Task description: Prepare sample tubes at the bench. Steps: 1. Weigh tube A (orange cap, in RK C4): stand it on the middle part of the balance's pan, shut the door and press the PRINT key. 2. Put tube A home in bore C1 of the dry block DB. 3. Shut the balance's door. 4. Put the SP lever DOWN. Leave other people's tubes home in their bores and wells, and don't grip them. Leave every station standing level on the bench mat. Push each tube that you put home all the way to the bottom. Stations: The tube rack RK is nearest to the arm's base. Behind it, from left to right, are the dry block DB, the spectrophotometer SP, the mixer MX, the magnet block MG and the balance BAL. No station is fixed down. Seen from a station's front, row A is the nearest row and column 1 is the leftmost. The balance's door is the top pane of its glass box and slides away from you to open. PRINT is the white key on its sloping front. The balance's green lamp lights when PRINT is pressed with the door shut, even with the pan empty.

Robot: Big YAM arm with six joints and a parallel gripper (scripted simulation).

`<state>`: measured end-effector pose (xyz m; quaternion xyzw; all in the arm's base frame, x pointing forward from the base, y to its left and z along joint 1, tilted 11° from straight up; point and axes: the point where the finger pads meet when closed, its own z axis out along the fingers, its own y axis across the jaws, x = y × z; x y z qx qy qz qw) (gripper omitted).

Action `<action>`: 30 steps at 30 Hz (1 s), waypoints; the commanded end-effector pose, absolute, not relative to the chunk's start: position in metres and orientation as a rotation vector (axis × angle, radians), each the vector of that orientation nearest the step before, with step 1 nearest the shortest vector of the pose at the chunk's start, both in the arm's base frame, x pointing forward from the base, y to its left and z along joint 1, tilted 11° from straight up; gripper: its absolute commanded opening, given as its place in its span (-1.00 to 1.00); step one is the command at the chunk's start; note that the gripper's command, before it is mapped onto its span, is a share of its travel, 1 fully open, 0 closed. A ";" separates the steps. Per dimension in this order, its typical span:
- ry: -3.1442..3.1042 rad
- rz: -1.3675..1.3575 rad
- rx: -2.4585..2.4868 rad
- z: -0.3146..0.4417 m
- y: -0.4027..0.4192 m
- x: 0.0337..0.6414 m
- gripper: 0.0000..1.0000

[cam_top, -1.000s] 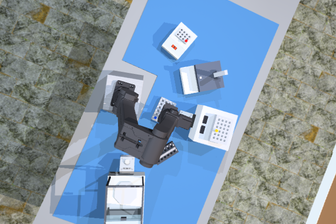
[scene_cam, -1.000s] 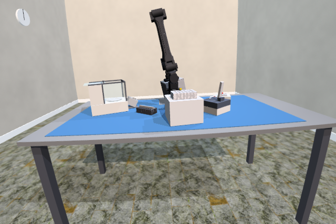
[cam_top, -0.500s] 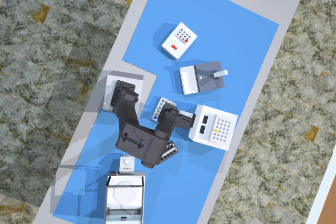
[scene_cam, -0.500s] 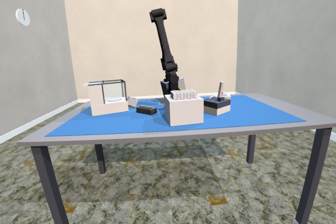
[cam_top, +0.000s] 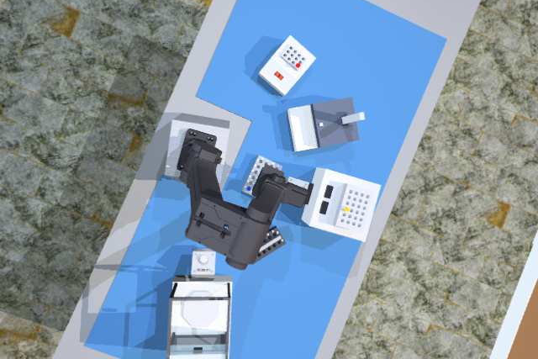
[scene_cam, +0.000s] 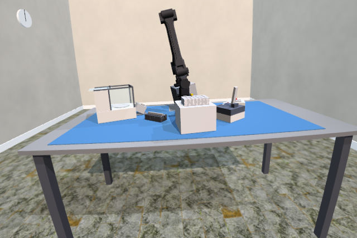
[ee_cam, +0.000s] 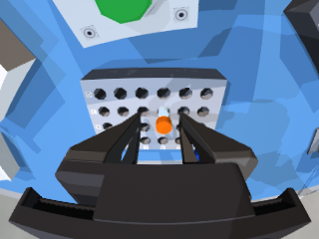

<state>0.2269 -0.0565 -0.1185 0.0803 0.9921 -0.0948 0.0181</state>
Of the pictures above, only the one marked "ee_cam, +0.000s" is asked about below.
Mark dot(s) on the blue bench mat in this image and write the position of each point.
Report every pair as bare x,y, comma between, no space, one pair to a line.
270,103

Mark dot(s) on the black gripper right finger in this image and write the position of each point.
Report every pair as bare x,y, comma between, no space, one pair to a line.
212,146

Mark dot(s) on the dark grey block with holes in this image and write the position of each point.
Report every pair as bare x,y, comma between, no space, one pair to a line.
304,17

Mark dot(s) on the orange-capped sample tube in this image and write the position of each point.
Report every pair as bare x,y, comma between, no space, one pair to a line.
163,123

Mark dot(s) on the white tube rack with round holes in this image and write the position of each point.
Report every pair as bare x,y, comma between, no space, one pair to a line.
148,89

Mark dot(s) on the white block with round holes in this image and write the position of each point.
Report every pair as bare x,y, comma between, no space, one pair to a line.
8,165

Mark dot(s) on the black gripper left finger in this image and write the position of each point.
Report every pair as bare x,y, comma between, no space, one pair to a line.
109,145

